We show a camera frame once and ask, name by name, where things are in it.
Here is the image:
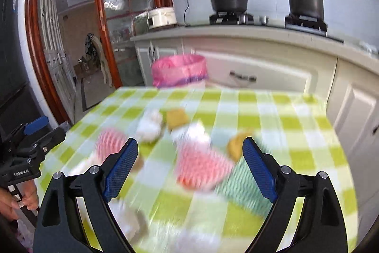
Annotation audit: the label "black refrigerator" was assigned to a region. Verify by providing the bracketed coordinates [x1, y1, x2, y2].
[0, 0, 58, 135]

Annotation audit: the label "white tissue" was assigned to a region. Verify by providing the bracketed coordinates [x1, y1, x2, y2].
[109, 201, 149, 244]
[138, 109, 163, 144]
[172, 121, 212, 147]

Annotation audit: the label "wooden glass sliding door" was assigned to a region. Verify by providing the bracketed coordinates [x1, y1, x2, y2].
[93, 0, 174, 89]

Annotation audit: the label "yellow sponge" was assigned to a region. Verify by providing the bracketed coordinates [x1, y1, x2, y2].
[166, 109, 190, 130]
[227, 131, 252, 161]

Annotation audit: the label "pink fluted paper cup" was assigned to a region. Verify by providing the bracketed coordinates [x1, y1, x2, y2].
[175, 142, 234, 190]
[96, 128, 134, 162]

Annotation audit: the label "person's left hand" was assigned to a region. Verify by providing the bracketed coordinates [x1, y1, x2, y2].
[0, 181, 40, 221]

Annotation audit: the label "wooden door frame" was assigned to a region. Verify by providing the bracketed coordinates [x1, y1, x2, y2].
[25, 0, 101, 124]

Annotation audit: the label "white kitchen base cabinet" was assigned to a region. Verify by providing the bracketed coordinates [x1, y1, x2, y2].
[130, 25, 379, 230]

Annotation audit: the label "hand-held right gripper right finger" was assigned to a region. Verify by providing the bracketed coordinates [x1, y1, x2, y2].
[242, 137, 347, 253]

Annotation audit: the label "white rice cooker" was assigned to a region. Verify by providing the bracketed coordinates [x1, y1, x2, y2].
[147, 7, 177, 30]

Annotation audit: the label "black gas hob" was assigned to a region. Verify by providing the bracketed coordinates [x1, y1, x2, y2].
[209, 12, 345, 44]

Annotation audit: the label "black power cable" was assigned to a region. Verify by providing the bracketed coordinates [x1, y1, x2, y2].
[183, 0, 194, 26]

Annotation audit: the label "chair with draped clothes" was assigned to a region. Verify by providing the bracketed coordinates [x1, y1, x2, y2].
[83, 33, 112, 84]

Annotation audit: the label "black drawer handle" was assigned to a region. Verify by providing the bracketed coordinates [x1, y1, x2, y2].
[229, 71, 257, 82]

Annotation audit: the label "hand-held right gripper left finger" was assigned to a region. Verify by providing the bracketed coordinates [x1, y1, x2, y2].
[33, 137, 140, 253]

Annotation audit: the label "green fluted paper cup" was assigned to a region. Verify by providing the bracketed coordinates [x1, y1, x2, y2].
[216, 158, 276, 215]

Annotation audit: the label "green checked tablecloth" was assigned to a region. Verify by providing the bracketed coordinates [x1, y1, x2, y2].
[38, 86, 360, 253]

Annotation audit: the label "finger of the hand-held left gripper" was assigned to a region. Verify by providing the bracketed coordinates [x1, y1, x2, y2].
[1, 116, 49, 153]
[16, 127, 66, 166]

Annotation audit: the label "low black casserole pot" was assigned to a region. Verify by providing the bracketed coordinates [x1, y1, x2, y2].
[210, 0, 251, 13]

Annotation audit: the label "white hallway cabinets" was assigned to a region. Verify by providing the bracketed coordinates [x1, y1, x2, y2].
[40, 0, 78, 115]

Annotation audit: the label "white bin with pink bag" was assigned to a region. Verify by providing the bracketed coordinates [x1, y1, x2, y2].
[151, 54, 208, 89]

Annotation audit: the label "person's left forearm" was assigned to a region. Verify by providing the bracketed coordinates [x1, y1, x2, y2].
[0, 212, 34, 253]

